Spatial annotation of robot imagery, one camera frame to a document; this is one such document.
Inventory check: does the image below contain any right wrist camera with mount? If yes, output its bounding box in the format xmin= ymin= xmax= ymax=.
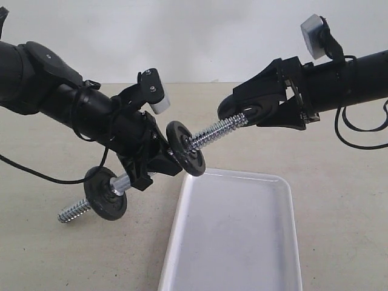
xmin=300 ymin=14 xmax=345 ymax=64

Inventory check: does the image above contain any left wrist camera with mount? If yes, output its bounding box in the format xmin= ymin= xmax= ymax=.
xmin=118 ymin=68 xmax=170 ymax=115

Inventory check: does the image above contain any left black camera cable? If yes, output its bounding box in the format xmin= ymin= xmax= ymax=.
xmin=0 ymin=7 xmax=152 ymax=186

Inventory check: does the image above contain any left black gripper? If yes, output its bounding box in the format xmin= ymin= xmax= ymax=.
xmin=39 ymin=87 xmax=182 ymax=191

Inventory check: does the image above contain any white rectangular tray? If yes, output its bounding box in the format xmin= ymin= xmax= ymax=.
xmin=158 ymin=169 xmax=303 ymax=290

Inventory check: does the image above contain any right black camera cable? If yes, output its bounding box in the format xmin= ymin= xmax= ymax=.
xmin=333 ymin=54 xmax=388 ymax=151

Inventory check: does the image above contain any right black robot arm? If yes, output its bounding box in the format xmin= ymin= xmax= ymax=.
xmin=229 ymin=52 xmax=387 ymax=130

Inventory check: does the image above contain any black weight plate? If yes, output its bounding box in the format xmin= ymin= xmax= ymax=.
xmin=217 ymin=94 xmax=279 ymax=123

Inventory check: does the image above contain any chrome threaded dumbbell bar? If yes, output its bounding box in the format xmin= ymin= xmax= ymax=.
xmin=57 ymin=113 xmax=248 ymax=223

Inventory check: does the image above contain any black camera cable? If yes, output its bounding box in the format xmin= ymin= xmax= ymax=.
xmin=333 ymin=54 xmax=388 ymax=151
xmin=0 ymin=7 xmax=152 ymax=186

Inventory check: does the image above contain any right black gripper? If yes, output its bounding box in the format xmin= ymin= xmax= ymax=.
xmin=233 ymin=57 xmax=320 ymax=130

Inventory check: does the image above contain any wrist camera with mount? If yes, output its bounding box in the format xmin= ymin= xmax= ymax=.
xmin=300 ymin=14 xmax=345 ymax=64
xmin=118 ymin=68 xmax=170 ymax=115

